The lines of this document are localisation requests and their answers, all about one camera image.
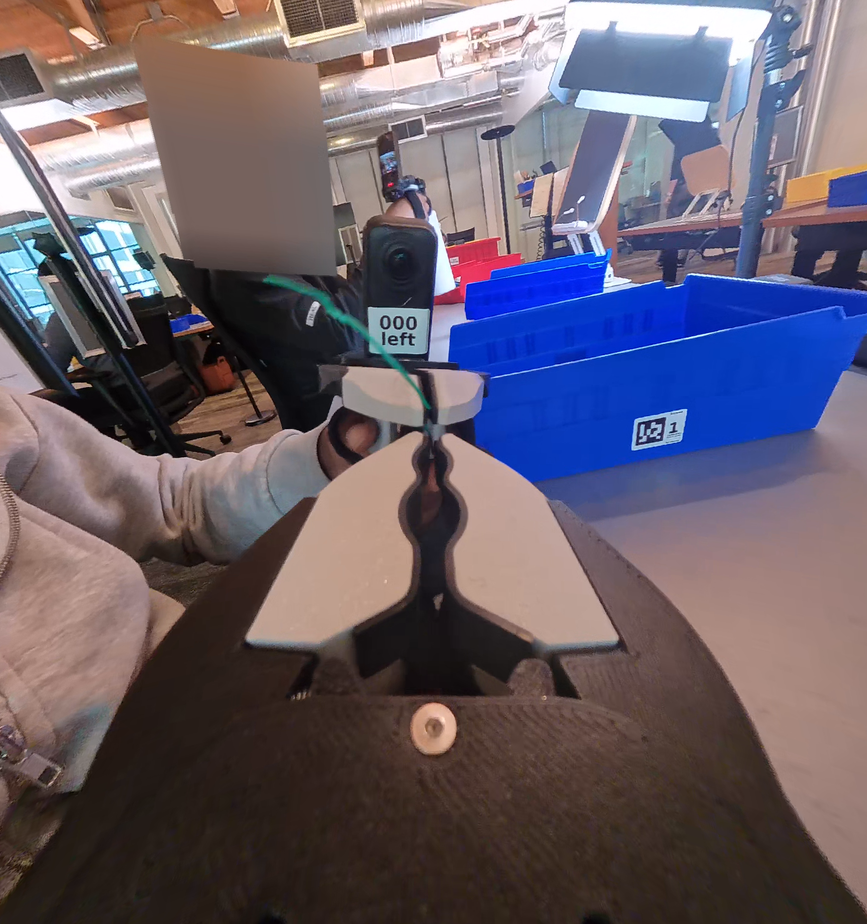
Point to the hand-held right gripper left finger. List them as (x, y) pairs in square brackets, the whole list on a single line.
[(332, 563)]

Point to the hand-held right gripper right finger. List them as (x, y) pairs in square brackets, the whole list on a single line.
[(534, 563)]

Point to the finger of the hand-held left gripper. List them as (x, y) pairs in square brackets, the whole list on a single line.
[(455, 397), (383, 397)]

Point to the person's left forearm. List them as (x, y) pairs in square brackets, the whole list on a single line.
[(188, 491)]

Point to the person's left hand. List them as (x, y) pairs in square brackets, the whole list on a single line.
[(350, 440)]

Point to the red plastic bin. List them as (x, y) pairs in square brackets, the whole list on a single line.
[(484, 278), (477, 249)]

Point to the black floor lamp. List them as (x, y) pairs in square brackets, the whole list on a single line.
[(504, 195)]

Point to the blue plastic bin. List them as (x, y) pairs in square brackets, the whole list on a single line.
[(534, 289), (585, 404)]

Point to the orange bag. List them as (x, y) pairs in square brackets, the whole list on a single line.
[(215, 375)]

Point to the black panel wooden rim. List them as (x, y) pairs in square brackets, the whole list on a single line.
[(592, 173)]

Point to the black office chair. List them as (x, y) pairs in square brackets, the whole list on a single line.
[(159, 339)]

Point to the person's grey hoodie torso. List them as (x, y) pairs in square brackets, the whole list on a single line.
[(44, 577)]

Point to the wooden table black legs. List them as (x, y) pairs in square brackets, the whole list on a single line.
[(837, 213), (693, 225)]

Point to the LED light panel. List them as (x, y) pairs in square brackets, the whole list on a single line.
[(643, 65)]

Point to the black light stand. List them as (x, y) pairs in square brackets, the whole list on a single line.
[(755, 216)]

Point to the black boom pole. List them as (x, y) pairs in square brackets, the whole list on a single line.
[(44, 193)]

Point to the blue yellow crates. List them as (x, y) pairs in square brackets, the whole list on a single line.
[(859, 188)]

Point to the black handheld camera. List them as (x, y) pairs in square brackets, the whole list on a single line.
[(388, 162)]

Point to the wall air vent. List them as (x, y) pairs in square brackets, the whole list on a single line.
[(408, 128), (8, 76), (318, 14)]

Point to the silver air duct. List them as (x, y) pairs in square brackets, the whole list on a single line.
[(94, 79)]

